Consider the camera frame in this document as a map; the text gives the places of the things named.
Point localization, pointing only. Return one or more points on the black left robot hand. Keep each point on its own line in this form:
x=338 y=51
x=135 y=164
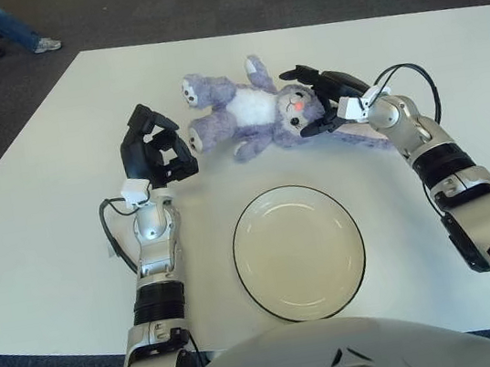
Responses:
x=141 y=155

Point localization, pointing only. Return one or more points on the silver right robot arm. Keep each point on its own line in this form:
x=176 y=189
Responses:
x=455 y=170

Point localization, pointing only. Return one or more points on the purple plush bunny doll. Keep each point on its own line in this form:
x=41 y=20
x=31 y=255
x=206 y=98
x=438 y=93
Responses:
x=252 y=108

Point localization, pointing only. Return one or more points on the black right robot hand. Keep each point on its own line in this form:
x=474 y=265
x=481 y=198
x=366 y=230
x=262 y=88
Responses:
x=341 y=83

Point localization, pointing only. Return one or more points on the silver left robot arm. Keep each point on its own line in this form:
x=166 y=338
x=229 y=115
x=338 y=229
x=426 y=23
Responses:
x=152 y=225

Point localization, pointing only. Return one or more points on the white plate with black rim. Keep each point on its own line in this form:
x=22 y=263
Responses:
x=299 y=254

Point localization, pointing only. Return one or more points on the white grey sneaker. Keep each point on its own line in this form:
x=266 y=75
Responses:
x=48 y=45

